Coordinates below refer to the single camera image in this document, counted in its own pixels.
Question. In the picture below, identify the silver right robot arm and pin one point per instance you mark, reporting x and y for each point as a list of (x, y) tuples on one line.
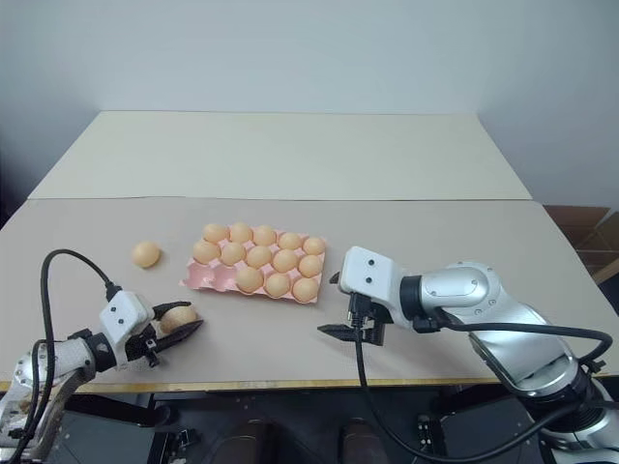
[(498, 309)]

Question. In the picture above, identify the tan egg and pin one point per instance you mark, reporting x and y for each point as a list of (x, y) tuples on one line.
[(306, 290), (240, 232), (310, 266), (314, 245), (215, 232), (177, 316), (277, 284), (259, 256), (264, 235), (146, 254), (285, 261), (249, 280), (290, 240), (233, 253), (206, 251)]

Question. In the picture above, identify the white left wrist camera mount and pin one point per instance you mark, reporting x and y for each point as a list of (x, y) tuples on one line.
[(123, 314)]

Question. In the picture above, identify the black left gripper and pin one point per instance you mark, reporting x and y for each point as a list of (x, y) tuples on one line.
[(141, 347)]

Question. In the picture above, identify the dark rounded shape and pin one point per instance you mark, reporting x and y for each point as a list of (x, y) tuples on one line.
[(251, 442), (362, 441)]

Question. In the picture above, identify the brown cardboard box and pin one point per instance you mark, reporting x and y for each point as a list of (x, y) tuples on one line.
[(587, 237)]

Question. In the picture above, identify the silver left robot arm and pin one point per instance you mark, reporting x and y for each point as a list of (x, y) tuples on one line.
[(34, 367)]

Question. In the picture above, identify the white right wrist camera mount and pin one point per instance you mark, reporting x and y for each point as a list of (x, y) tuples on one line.
[(372, 275)]

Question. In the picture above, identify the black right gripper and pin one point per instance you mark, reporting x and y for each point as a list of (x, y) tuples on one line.
[(373, 323)]

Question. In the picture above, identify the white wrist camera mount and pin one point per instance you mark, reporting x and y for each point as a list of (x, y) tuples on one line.
[(123, 314), (372, 275)]

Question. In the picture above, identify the pink egg tray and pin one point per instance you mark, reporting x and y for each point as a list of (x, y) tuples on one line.
[(210, 278)]

